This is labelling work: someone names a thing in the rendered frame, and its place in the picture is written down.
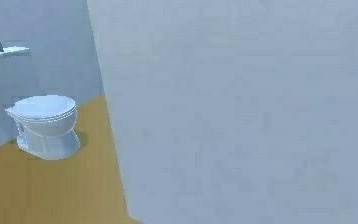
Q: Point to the white toilet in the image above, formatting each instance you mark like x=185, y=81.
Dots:
x=43, y=123

